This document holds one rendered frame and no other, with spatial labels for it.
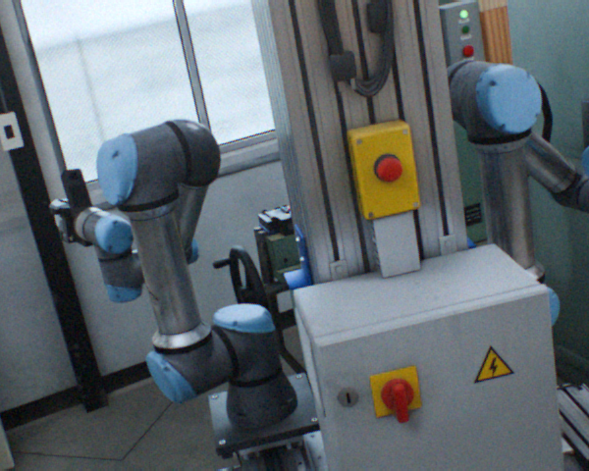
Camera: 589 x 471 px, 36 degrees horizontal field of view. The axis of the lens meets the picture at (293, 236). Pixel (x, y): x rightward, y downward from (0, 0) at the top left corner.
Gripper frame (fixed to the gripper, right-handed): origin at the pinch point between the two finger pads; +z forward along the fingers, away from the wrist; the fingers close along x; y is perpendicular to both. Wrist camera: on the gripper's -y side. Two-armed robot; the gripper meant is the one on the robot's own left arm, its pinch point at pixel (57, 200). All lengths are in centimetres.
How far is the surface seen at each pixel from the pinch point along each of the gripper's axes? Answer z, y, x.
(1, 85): 126, -17, 28
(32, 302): 137, 69, 31
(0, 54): 126, -29, 30
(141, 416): 106, 117, 58
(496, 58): 74, -9, 228
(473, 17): -36, -35, 103
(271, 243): -7, 21, 55
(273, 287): -5, 35, 55
